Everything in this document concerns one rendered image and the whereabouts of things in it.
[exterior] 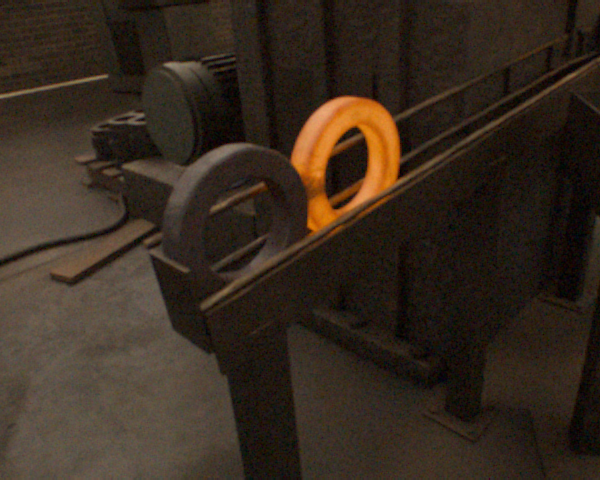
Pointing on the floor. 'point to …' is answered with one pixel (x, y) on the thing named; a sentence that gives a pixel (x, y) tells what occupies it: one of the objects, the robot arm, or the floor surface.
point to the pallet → (117, 151)
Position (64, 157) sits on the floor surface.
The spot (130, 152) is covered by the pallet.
